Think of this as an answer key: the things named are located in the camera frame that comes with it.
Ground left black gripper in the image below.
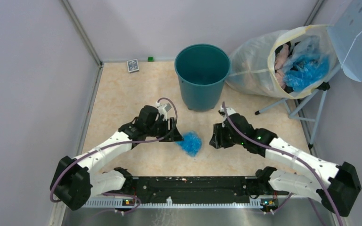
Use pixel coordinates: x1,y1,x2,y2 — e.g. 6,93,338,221
146,117,184,142

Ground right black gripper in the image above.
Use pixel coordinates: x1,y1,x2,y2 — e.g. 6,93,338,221
209,122,245,149

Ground blue plastic trash bag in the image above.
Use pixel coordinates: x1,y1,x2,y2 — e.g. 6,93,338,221
176,131,202,157

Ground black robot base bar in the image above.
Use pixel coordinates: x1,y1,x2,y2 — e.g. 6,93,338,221
118,176,288,204

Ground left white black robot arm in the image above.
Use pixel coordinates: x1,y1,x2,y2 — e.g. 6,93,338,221
49,102,183,210

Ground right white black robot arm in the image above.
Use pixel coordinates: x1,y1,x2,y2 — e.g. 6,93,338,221
209,108,362,217

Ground teal plastic trash bin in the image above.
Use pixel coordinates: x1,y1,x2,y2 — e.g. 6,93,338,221
174,44,230,112

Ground blue bags inside large bag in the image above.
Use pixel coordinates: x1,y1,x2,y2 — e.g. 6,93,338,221
282,35,329,92

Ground playing card deck box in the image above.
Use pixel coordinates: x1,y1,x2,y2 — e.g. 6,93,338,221
126,59,140,73

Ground large translucent stuffed bag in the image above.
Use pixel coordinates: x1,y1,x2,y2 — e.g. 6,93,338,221
226,24,337,99

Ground perforated white metal panel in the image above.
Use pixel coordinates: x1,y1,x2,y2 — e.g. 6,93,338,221
327,0,362,82

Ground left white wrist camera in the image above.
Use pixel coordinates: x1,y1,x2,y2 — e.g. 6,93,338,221
156,102,172,121

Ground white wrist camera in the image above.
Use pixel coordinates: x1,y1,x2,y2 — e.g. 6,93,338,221
156,102,172,121
218,106,237,119

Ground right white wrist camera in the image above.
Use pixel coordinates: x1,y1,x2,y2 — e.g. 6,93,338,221
218,106,237,119

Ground white slotted cable duct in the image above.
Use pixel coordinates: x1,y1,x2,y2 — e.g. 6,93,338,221
83,197,263,209

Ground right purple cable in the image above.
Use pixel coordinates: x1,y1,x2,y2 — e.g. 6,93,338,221
222,101,344,226

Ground purple cable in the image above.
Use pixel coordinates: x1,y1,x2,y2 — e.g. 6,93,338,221
49,97,179,216
222,101,344,226

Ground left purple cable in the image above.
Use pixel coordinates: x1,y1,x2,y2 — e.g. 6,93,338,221
49,97,179,216

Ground aluminium frame post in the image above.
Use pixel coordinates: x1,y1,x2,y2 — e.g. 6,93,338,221
60,0,102,67

